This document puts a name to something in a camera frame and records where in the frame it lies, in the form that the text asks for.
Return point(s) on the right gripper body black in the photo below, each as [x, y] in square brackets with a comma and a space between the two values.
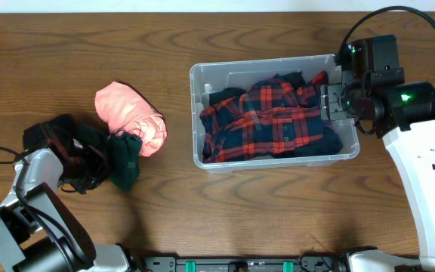
[356, 102]

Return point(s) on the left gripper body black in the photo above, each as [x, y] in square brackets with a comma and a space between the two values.
[85, 168]

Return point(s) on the black garment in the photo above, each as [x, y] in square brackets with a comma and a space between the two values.
[295, 79]

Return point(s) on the dark green garment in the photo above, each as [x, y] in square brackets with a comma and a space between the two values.
[120, 148]

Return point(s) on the red navy plaid shirt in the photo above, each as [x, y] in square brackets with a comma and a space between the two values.
[269, 119]

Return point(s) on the dark navy garment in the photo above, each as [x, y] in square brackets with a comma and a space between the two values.
[329, 144]

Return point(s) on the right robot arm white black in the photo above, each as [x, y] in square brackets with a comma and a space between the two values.
[403, 117]

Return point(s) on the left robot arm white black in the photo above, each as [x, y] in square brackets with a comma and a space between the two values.
[37, 231]

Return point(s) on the salmon pink folded garment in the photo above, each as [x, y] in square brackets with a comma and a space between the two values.
[124, 110]

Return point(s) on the clear plastic storage bin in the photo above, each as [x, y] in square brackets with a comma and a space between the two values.
[207, 78]

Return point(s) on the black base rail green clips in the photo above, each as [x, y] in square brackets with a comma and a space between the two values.
[310, 261]

